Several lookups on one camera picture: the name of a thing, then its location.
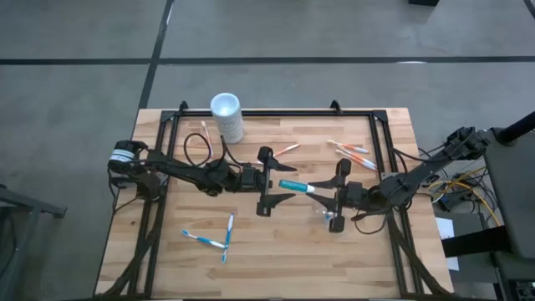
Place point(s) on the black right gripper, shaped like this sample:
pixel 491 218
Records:
pixel 355 195

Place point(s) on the black pole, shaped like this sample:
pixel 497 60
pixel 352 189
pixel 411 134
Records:
pixel 518 127

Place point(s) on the dark grey cabinet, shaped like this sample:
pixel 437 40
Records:
pixel 514 188

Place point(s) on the teal mouthwash bottle white cap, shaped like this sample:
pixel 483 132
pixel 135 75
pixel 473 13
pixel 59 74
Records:
pixel 292 185
pixel 327 215

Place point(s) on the white paper sheet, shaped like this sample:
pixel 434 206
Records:
pixel 445 228

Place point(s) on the white wipes canister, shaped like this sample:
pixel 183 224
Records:
pixel 227 121

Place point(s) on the grey metal stand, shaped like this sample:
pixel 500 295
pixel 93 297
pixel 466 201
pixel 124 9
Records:
pixel 29 205

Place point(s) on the black box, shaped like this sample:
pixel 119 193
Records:
pixel 424 2

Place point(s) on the black flat bar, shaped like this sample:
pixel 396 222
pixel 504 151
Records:
pixel 476 242

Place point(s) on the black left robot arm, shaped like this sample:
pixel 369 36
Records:
pixel 188 170

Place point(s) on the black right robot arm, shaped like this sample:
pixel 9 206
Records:
pixel 418 172

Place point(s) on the silver metal bracket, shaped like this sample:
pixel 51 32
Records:
pixel 386 175

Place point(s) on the blue white toothbrush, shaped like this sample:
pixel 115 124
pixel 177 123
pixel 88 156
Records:
pixel 228 234
pixel 205 240

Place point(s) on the black aluminium table frame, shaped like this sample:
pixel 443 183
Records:
pixel 292 113

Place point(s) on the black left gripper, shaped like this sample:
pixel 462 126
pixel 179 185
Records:
pixel 253 180

